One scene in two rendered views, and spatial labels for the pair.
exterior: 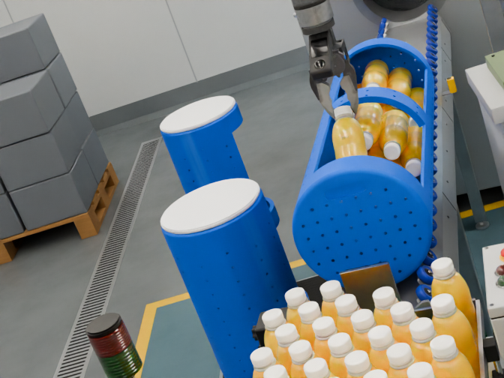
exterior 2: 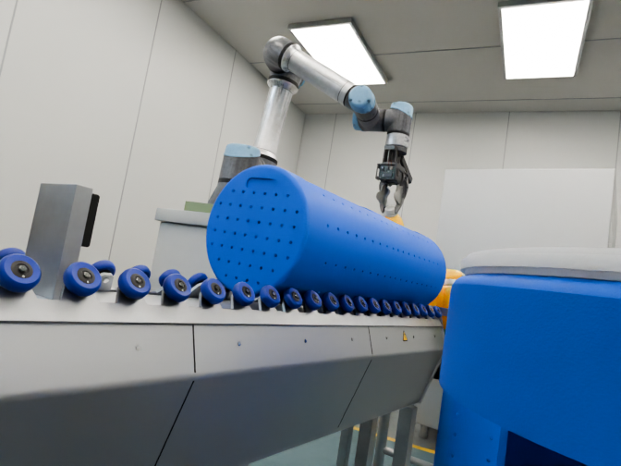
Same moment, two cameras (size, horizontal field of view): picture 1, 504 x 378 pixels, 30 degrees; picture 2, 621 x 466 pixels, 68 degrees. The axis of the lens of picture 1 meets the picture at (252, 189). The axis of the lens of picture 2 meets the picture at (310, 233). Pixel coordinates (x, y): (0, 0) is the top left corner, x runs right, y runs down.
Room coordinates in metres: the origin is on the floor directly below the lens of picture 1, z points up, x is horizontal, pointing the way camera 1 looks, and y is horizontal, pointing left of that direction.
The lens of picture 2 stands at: (3.43, -0.06, 1.01)
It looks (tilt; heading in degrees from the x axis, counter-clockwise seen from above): 6 degrees up; 196
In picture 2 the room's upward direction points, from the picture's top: 9 degrees clockwise
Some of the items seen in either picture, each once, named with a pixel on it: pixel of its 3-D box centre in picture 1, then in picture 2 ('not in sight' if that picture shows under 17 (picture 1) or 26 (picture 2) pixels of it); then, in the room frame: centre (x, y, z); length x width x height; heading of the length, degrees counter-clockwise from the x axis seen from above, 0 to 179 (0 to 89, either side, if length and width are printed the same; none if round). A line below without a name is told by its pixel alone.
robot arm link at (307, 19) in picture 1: (313, 14); (397, 143); (1.95, -0.25, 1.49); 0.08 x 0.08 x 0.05
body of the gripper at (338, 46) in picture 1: (325, 48); (393, 166); (1.95, -0.26, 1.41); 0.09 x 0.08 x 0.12; 161
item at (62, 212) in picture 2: not in sight; (60, 240); (2.90, -0.58, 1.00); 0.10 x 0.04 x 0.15; 71
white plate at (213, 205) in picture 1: (210, 205); not in sight; (2.29, 0.12, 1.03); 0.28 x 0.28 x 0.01
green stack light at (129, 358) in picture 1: (119, 358); not in sight; (1.39, 0.31, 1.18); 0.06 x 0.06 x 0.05
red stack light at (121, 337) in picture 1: (109, 337); not in sight; (1.39, 0.31, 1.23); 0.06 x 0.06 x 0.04
